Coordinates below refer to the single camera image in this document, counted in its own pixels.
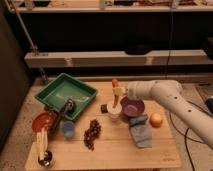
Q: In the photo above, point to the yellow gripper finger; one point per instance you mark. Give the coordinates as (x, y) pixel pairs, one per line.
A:
(119, 91)

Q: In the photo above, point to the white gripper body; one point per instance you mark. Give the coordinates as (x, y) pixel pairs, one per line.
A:
(139, 90)

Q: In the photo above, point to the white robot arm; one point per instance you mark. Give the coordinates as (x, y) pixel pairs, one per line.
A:
(167, 93)

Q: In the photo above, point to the white paper cup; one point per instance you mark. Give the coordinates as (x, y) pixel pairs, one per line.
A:
(113, 112)

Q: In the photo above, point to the blue plastic cup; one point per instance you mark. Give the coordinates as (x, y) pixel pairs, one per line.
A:
(68, 129)

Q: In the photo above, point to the small metal cup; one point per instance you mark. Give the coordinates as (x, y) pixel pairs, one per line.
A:
(48, 159)

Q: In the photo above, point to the purple bowl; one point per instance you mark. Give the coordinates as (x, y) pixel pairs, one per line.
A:
(132, 108)

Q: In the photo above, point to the small dark cube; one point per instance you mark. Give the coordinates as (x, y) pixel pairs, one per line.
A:
(104, 108)

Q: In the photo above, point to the orange fruit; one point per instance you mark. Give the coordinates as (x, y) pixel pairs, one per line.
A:
(156, 120)

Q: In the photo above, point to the dark object on shelf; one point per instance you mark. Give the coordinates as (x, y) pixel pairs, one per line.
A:
(138, 48)

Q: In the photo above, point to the grey cloth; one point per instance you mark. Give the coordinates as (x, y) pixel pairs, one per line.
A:
(142, 135)

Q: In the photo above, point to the dark grape bunch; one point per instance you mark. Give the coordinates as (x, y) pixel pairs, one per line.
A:
(92, 133)

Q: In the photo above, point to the green plastic tray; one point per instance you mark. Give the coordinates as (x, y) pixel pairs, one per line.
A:
(64, 87)

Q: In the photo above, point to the white shelf rack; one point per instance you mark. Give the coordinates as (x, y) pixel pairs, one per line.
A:
(95, 33)

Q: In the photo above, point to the red bowl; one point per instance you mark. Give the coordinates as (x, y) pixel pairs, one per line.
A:
(43, 121)

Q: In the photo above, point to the metal spoon black handle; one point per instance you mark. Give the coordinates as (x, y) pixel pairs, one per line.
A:
(68, 106)

